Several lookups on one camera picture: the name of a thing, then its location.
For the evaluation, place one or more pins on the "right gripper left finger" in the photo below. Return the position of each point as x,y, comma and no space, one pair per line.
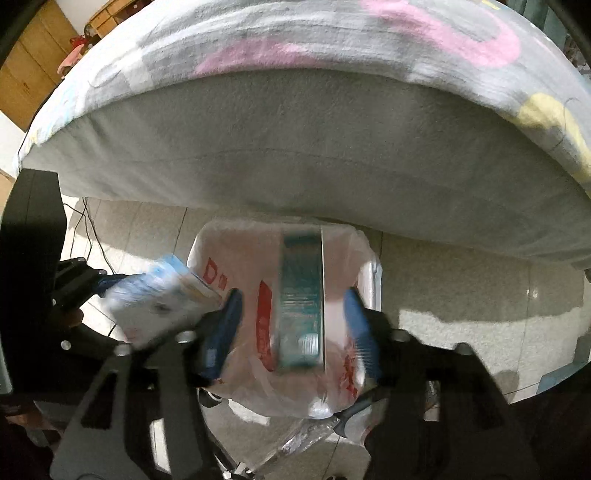
218,331

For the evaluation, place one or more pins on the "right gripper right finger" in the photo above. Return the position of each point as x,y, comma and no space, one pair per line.
358,322

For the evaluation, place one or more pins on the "blue white medicine box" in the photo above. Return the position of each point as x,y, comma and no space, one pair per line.
166,298

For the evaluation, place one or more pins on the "black teal slim box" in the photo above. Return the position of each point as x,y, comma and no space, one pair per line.
300,302

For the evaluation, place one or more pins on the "trash bin with white bag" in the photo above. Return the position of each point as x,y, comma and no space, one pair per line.
245,255

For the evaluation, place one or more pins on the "bed with circle-pattern sheet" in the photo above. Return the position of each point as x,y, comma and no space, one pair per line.
458,122

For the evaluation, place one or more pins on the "wooden wardrobe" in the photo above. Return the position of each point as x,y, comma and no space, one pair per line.
29,72

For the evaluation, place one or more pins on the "wooden chair with clothes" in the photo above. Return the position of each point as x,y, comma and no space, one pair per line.
80,46

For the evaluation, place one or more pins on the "wooden desk with drawers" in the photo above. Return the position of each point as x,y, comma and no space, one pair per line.
111,14

